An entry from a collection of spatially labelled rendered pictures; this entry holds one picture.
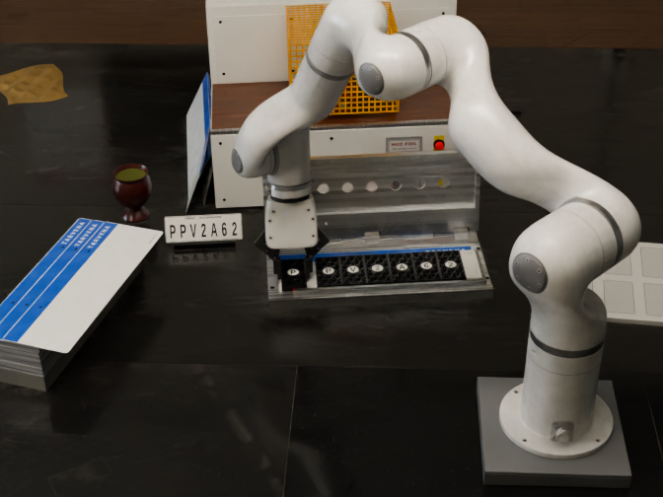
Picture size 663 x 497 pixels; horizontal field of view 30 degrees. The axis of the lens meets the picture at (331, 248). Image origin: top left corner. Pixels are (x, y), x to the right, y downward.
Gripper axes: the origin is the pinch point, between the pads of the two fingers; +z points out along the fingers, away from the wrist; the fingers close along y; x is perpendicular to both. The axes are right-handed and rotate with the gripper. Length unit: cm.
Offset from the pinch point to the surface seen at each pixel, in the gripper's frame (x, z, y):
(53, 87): 91, -15, -58
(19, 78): 98, -16, -67
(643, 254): 4, 3, 72
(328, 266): 1.9, 1.0, 7.0
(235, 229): 16.8, -2.3, -11.3
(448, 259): 3.1, 1.3, 31.4
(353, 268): 0.7, 1.1, 12.1
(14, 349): -26, 2, -50
